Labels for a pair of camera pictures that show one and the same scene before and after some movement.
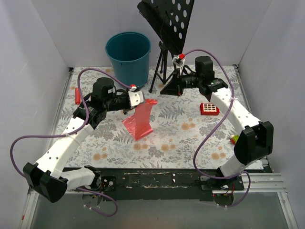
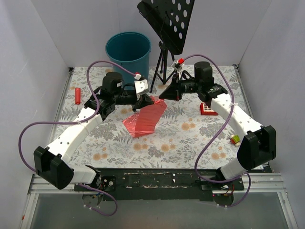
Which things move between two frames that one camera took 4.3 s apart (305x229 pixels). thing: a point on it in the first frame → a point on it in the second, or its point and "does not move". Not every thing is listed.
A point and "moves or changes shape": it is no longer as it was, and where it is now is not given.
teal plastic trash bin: [129, 52] does not move
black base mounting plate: [172, 183] does not move
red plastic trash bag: [139, 123] moves or changes shape
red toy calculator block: [208, 109] does not move
